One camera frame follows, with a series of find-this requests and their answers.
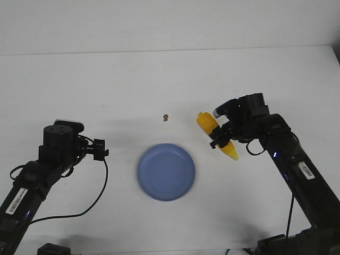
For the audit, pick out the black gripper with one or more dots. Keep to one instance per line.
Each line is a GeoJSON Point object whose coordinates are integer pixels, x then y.
{"type": "Point", "coordinates": [94, 147]}
{"type": "Point", "coordinates": [240, 125]}

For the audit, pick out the yellow corn cob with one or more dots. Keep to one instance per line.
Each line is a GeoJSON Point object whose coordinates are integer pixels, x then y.
{"type": "Point", "coordinates": [218, 137]}

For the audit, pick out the blue round plate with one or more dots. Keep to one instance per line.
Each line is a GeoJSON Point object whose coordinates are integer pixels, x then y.
{"type": "Point", "coordinates": [166, 172]}

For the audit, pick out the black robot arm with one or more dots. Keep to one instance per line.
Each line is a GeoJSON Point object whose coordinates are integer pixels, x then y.
{"type": "Point", "coordinates": [62, 149]}
{"type": "Point", "coordinates": [317, 200]}

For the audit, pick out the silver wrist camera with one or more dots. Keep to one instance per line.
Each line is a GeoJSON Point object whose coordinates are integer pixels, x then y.
{"type": "Point", "coordinates": [77, 127]}
{"type": "Point", "coordinates": [224, 109]}

